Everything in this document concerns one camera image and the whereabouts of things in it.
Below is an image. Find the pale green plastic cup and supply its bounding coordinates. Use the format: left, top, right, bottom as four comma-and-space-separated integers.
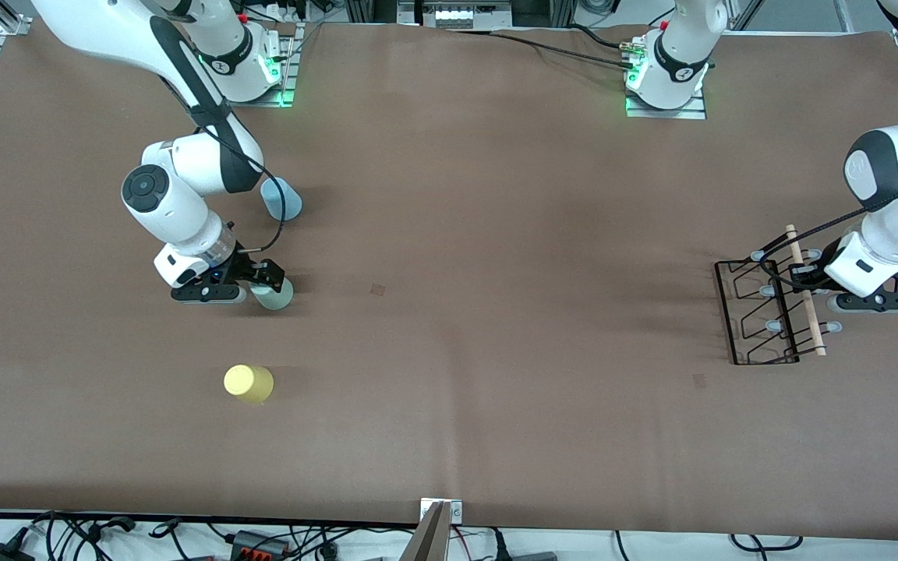
250, 279, 295, 312

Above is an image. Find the black wire cup holder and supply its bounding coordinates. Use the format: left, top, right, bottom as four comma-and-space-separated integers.
713, 224, 844, 368

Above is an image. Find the yellow plastic cup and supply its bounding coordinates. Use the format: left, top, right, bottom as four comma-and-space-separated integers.
223, 364, 275, 405

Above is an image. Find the light blue plastic cup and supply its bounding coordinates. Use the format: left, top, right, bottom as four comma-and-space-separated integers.
260, 176, 304, 222

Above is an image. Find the black orange connector box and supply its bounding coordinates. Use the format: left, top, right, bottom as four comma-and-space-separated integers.
230, 529, 292, 561

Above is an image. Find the white terminal unit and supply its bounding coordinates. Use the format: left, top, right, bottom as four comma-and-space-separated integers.
416, 0, 514, 31

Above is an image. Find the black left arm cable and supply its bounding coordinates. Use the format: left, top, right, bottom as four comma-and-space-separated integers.
758, 171, 898, 294

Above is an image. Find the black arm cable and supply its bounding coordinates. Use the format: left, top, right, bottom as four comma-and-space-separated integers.
758, 171, 898, 294
161, 74, 288, 255

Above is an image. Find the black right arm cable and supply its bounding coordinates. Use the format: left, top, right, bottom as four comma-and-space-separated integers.
161, 74, 288, 255

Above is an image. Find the aluminium arm base plate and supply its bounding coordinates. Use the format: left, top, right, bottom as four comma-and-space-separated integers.
624, 84, 708, 121
210, 21, 306, 109

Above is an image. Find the black cable loop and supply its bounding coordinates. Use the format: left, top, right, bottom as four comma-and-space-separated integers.
729, 533, 805, 553

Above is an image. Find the small metal bracket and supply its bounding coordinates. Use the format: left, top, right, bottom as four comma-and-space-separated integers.
419, 498, 465, 525

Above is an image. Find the grey camera mount beam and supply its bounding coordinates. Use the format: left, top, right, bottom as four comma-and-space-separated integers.
400, 501, 454, 561

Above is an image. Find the long black table cable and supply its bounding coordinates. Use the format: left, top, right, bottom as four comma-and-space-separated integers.
449, 26, 638, 72

